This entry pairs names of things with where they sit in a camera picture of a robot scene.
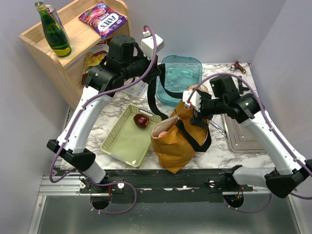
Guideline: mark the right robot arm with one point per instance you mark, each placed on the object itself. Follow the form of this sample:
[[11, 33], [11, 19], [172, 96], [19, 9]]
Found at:
[[217, 94]]

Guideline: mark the light green plastic basket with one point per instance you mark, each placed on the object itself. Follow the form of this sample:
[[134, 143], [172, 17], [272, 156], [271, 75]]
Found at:
[[127, 142]]

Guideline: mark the wooden shelf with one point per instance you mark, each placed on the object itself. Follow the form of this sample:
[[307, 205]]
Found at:
[[65, 73]]

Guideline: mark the red apple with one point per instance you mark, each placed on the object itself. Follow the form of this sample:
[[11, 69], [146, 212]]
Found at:
[[141, 121]]

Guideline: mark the red silver soda can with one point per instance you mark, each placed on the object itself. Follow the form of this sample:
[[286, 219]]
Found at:
[[53, 13]]

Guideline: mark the pink plastic grocery bag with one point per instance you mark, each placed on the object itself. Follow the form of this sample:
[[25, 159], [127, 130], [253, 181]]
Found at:
[[162, 134]]

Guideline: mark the small brown silver tool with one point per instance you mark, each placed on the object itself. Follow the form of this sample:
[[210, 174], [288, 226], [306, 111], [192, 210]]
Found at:
[[237, 66]]

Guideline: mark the orange tote bag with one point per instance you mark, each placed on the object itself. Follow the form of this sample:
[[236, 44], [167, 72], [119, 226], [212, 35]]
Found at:
[[182, 141]]

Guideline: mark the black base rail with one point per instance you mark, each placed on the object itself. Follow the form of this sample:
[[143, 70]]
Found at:
[[161, 186]]

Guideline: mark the purple Fox's candy bag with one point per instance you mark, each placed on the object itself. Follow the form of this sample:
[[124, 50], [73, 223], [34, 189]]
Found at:
[[103, 19]]

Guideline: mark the brown potato chips bag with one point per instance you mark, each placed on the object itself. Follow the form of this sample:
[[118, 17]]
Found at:
[[94, 56]]

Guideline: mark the teal transparent plastic container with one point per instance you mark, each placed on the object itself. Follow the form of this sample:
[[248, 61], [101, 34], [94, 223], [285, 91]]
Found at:
[[180, 73]]

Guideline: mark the clear plastic compartment box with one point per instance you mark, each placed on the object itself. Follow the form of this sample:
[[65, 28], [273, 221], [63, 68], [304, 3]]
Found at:
[[137, 90]]

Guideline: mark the black clamp tool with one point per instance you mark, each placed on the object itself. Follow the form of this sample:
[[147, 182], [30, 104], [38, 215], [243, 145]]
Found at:
[[241, 88]]

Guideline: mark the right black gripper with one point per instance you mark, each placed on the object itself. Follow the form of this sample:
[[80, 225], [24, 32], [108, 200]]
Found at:
[[196, 119]]

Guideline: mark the silver metal tray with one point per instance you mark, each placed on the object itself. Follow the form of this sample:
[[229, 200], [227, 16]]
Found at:
[[239, 138]]

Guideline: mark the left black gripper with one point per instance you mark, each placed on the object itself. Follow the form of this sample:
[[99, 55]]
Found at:
[[154, 72]]

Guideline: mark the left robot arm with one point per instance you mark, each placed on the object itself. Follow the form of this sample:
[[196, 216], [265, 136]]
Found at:
[[125, 59]]

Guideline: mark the green glass bottle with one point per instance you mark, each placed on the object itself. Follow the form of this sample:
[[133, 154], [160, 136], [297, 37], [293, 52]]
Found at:
[[54, 34]]

